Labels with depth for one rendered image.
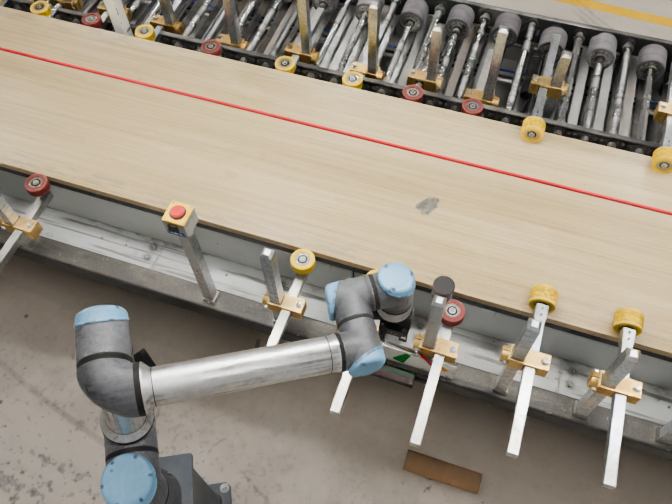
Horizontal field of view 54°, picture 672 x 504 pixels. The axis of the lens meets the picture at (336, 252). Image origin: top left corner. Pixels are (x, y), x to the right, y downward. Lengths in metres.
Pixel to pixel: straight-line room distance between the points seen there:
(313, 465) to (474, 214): 1.23
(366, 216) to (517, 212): 0.50
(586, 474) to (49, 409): 2.24
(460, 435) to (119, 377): 1.73
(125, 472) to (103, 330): 0.60
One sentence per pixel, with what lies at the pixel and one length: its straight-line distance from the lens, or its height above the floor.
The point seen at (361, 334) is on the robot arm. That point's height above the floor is 1.35.
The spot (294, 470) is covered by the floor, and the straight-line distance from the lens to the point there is 2.81.
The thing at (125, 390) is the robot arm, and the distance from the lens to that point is 1.46.
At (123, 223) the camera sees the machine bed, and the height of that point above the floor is 0.66.
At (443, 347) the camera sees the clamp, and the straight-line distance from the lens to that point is 2.04.
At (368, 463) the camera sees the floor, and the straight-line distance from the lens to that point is 2.81.
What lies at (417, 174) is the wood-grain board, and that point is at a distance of 2.33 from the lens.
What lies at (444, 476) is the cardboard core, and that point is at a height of 0.07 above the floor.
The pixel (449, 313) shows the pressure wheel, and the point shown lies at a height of 0.90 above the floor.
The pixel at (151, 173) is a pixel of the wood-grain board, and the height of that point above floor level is 0.90.
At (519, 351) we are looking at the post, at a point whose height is 1.02.
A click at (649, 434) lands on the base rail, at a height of 0.70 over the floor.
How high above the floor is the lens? 2.73
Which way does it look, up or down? 59 degrees down
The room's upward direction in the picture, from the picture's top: 3 degrees counter-clockwise
